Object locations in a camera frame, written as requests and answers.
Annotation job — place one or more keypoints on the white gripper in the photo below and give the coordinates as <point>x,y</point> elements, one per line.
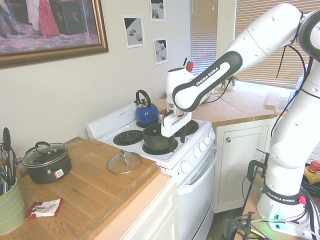
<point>172,123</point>

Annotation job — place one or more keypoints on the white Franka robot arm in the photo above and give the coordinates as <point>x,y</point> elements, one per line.
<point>262,32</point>

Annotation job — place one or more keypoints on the black cooking pot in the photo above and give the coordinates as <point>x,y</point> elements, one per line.
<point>152,140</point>

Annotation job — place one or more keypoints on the plant in white pot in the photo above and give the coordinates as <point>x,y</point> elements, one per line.
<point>230,83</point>

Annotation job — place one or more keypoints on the black pot with price sticker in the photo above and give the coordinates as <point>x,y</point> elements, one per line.
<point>50,170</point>

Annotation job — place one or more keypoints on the black coil burner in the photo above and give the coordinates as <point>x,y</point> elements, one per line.
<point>128,137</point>
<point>192,126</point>

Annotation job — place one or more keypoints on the white stove knob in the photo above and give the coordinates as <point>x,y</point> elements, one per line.
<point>197,152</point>
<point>202,146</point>
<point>211,135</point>
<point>185,167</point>
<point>207,140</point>

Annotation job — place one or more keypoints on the white electric stove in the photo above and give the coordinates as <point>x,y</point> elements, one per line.
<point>197,190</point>

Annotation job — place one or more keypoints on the white cabinet with round knob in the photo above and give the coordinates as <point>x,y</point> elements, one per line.
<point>240,162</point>

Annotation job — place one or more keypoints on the white cabinet under wooden counter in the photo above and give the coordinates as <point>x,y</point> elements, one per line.
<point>155,217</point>

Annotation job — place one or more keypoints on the green clamp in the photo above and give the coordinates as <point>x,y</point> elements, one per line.
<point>253,170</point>

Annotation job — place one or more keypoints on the large wooden butcher board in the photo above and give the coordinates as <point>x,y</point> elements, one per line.
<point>82,185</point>

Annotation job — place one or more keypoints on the narrow window blind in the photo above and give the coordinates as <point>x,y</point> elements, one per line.
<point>203,30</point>

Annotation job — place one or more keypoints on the wide window blind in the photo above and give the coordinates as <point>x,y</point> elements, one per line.
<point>275,72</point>

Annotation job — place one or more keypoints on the red emergency stop button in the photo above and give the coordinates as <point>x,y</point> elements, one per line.
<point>313,168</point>

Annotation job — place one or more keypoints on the red and white packet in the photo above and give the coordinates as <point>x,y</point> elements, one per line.
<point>45,208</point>

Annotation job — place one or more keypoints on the gold framed painting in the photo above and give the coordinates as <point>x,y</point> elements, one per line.
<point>50,27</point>

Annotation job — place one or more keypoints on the green ceramic utensil holder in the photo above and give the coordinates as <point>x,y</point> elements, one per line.
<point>8,207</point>

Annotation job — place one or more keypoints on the grey photo print on wall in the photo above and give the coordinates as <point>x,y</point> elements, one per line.
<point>133,31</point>
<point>160,51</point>
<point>157,10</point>

